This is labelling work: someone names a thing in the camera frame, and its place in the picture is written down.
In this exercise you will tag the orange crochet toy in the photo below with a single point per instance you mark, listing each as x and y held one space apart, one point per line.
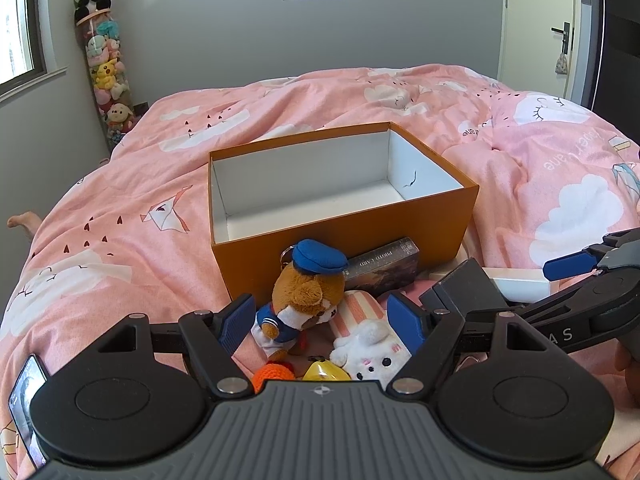
272 375

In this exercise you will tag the person's right hand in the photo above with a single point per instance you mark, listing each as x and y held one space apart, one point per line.
631 367

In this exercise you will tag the white bunny plush striped pink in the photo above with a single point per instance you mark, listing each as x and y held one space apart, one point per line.
370 350

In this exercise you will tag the brown bear plush sailor hat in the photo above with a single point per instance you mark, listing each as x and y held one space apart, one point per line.
300 290

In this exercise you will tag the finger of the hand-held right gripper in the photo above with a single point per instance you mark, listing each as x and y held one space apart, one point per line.
545 305
570 265

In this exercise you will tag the smartphone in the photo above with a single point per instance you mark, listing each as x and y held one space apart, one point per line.
25 400

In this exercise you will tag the yellow toy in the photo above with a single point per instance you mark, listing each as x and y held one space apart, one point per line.
325 371

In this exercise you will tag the dark wardrobe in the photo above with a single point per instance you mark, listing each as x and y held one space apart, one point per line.
620 35

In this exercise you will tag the orange cardboard box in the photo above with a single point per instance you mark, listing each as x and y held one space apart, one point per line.
400 220

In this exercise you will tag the dark bedside table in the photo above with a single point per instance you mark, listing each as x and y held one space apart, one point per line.
141 107

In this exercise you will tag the small hanging pouch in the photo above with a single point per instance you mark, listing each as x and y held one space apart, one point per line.
562 66

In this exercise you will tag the dark picture card box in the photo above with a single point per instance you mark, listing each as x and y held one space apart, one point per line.
385 267

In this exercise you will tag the white door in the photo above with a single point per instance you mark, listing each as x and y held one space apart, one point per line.
535 20

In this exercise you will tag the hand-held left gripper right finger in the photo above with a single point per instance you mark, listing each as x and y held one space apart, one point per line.
405 317

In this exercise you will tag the clear tube of plush toys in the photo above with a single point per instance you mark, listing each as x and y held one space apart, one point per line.
107 75

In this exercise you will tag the pink printed blanket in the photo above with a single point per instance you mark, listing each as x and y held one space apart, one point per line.
150 170

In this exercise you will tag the window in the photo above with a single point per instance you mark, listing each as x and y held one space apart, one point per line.
20 20

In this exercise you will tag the white box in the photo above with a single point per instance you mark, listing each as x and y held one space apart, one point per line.
520 280

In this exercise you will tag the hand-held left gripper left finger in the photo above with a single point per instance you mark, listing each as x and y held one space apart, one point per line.
237 317

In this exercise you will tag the black box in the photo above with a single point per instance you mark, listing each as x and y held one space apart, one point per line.
470 282

